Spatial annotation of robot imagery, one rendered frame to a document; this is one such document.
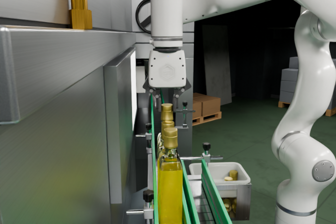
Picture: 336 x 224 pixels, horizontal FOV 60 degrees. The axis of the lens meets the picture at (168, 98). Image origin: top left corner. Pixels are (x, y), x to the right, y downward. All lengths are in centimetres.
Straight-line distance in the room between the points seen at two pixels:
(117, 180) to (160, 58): 32
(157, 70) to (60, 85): 51
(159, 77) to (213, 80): 556
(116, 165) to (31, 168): 46
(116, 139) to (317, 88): 56
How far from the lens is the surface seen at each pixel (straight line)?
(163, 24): 75
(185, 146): 196
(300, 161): 89
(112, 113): 68
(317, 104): 91
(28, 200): 28
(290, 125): 98
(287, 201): 101
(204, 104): 517
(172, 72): 77
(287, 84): 660
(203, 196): 99
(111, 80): 66
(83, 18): 40
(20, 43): 21
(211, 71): 628
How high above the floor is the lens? 156
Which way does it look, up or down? 13 degrees down
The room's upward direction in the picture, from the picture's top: straight up
